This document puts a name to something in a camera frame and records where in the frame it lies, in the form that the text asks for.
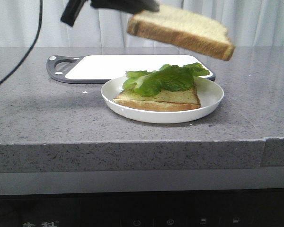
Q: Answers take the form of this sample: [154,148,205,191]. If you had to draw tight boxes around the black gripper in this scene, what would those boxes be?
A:
[60,0,160,26]

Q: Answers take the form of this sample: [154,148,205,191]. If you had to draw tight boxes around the bread slice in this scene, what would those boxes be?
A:
[113,86,201,112]
[127,4,235,61]

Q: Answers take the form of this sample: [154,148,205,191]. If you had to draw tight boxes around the green lettuce leaf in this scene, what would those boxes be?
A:
[123,63,209,96]

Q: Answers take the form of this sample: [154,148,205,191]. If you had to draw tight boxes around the white cutting board black rim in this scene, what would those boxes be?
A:
[46,55,201,84]

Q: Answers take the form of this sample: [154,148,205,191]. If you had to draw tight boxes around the white round plate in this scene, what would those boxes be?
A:
[101,76,224,124]

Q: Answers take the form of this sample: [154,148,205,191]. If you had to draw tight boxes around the white curtain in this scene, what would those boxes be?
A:
[0,0,284,47]

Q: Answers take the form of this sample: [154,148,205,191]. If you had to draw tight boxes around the black appliance control panel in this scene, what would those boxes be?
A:
[0,189,284,227]

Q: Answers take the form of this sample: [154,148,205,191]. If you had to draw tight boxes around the black cable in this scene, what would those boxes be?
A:
[0,0,44,93]

